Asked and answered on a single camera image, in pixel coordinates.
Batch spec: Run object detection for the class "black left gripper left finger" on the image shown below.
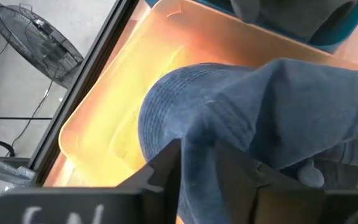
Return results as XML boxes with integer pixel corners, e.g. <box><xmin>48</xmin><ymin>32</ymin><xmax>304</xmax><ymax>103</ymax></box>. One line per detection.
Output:
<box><xmin>116</xmin><ymin>138</ymin><xmax>183</xmax><ymax>224</ymax></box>

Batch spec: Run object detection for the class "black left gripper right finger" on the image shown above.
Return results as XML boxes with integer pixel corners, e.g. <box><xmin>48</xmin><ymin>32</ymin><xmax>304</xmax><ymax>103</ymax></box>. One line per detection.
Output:
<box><xmin>214</xmin><ymin>141</ymin><xmax>326</xmax><ymax>224</ymax></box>

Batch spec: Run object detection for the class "dark grey hat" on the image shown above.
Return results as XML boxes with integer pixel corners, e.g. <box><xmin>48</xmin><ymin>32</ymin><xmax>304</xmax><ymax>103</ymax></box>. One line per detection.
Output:
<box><xmin>230</xmin><ymin>0</ymin><xmax>358</xmax><ymax>43</ymax></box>

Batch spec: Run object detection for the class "translucent orange plastic bin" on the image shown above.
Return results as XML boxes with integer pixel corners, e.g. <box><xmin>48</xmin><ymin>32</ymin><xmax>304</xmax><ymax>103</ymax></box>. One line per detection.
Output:
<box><xmin>44</xmin><ymin>0</ymin><xmax>358</xmax><ymax>224</ymax></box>

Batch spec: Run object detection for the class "grey metal table foot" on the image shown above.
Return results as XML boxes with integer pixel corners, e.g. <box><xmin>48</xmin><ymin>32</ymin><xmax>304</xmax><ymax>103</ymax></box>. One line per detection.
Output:
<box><xmin>0</xmin><ymin>156</ymin><xmax>39</xmax><ymax>188</ymax></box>

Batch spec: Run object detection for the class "blue plastic bin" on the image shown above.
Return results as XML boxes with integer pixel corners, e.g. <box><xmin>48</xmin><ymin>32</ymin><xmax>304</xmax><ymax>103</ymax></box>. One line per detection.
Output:
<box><xmin>144</xmin><ymin>0</ymin><xmax>358</xmax><ymax>54</ymax></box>

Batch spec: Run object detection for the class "black floor fan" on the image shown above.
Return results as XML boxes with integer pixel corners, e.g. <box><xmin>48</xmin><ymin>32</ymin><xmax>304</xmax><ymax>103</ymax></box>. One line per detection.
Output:
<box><xmin>0</xmin><ymin>3</ymin><xmax>85</xmax><ymax>90</ymax></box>

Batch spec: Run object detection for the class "black table frame rail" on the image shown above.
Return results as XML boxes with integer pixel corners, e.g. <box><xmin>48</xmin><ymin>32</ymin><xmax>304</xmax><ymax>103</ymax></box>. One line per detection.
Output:
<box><xmin>28</xmin><ymin>0</ymin><xmax>140</xmax><ymax>187</ymax></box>

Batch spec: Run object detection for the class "thin black fan cable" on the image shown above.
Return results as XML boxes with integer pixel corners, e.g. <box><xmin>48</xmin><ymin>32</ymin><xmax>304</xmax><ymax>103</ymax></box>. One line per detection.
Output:
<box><xmin>4</xmin><ymin>80</ymin><xmax>54</xmax><ymax>157</ymax></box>

